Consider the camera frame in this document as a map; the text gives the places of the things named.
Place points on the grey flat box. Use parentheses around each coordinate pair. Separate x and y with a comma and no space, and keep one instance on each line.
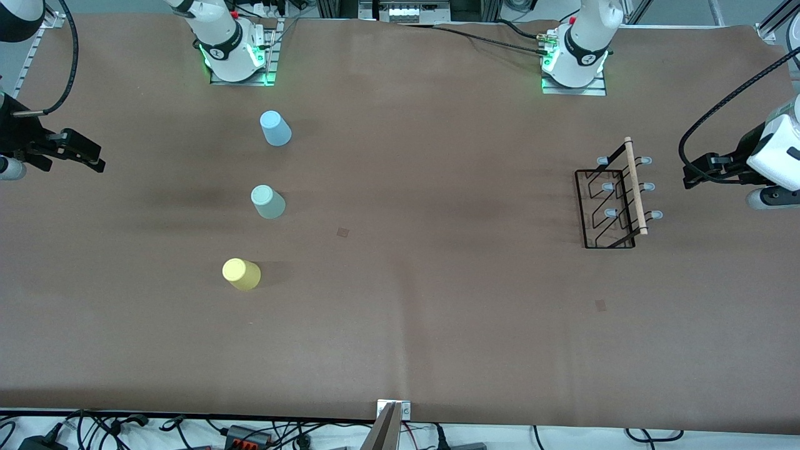
(469,446)

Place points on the aluminium frame post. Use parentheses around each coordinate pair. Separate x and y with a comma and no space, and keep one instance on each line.
(337,7)

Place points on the aluminium corner profile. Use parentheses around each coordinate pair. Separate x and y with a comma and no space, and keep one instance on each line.
(775,22)

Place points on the aluminium side rail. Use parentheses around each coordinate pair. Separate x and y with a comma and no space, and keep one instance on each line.
(31,62)

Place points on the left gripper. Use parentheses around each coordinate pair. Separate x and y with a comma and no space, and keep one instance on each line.
(736,153)

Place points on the brown table mat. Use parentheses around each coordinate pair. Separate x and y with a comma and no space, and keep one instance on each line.
(437,312)

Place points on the slanted aluminium profile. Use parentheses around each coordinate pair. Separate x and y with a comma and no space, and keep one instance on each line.
(637,11)

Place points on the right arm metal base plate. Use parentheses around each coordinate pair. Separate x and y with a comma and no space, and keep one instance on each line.
(270,62)

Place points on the device with white connectors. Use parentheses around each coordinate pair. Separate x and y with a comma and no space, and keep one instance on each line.
(406,12)

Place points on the black upright plug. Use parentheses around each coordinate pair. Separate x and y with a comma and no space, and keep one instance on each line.
(440,437)

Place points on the black box with orange levers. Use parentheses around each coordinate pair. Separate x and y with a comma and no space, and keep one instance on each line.
(240,432)

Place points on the yellow plastic cup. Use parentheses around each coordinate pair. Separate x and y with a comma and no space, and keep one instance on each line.
(240,274)

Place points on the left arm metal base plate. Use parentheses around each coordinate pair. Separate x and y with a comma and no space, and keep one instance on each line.
(594,89)

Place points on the black power adapter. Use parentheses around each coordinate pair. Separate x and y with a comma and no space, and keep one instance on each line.
(40,444)

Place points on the mint green plastic cup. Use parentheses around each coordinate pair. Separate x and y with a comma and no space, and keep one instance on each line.
(267,201)

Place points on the grey angled metal bar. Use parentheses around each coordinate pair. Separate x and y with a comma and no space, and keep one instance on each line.
(382,434)

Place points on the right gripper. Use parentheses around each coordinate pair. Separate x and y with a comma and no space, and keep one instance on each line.
(19,132)

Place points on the thin aluminium leg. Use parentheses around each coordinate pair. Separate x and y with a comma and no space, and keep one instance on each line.
(717,12)

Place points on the light blue plastic cup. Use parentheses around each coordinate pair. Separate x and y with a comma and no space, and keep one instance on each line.
(275,129)

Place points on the silver metal bracket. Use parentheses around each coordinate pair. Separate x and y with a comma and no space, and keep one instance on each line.
(405,410)

